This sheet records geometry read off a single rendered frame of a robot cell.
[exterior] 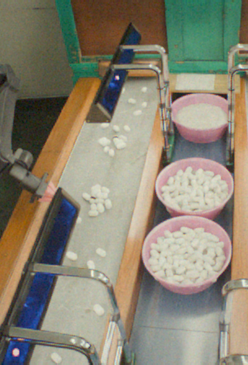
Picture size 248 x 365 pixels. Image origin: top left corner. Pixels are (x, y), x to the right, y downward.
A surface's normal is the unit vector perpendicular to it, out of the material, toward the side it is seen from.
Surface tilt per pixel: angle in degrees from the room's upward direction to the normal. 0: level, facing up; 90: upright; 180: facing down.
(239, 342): 0
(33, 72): 90
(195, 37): 90
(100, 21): 90
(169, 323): 0
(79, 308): 0
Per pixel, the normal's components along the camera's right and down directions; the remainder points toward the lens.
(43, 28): -0.15, 0.68
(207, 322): -0.13, -0.73
